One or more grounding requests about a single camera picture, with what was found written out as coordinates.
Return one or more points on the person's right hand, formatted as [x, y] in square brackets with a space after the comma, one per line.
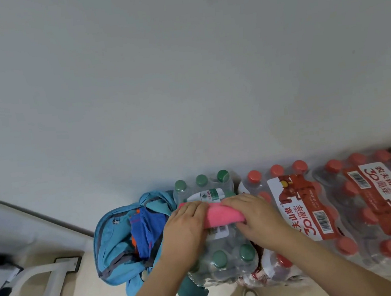
[261, 222]

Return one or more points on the person's left hand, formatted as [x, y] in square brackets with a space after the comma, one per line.
[185, 240]

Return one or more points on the blue t-shirt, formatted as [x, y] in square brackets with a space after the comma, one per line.
[148, 230]

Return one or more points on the orange t-shirt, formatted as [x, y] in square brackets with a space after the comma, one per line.
[134, 243]

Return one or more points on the light blue backpack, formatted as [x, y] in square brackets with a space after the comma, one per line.
[115, 250]

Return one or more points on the person's right forearm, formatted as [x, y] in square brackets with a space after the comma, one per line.
[338, 266]

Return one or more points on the person's left forearm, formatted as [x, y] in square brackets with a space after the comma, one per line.
[154, 294]

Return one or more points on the stack of water bottle packs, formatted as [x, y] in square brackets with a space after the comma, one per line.
[361, 219]

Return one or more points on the white panel leaning on wall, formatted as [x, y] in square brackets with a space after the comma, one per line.
[27, 227]

